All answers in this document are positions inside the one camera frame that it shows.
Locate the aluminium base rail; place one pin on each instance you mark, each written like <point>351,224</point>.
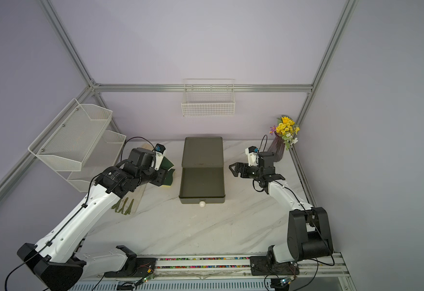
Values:
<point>232,272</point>

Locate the white wire wall basket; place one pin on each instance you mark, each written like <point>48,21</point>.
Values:
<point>197,103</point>

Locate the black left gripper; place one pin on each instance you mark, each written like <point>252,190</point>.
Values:
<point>161,174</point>

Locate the olive three-drawer cabinet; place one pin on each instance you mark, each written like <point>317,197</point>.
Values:
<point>203,152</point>

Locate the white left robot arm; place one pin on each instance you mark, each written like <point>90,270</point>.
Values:
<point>54,258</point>

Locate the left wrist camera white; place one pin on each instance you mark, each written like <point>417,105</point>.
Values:
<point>159,155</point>

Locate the yellow artificial flowers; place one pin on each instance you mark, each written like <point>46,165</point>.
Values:
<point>287,130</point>

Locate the purple glass vase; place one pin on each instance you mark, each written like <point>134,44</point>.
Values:
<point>277,147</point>

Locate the white two-tier mesh shelf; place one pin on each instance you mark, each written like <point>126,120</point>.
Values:
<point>79,143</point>

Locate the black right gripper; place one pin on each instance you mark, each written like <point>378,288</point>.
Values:
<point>240,166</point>

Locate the olive drawer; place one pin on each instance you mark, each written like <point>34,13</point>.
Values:
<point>202,185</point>

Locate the aluminium frame profile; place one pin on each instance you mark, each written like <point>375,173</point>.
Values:
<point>170,88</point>

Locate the beige rubber glove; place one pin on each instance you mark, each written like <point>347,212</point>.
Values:
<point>141,147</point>

